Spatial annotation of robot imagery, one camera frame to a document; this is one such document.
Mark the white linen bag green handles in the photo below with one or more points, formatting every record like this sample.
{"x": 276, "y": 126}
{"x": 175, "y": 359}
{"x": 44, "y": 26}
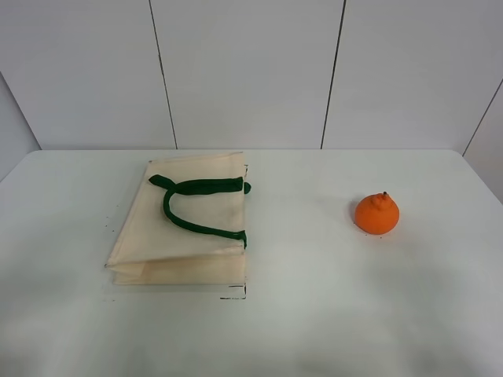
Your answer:
{"x": 186, "y": 224}

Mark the orange with knobbed top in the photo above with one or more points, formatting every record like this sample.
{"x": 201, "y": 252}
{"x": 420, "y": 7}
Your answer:
{"x": 377, "y": 214}

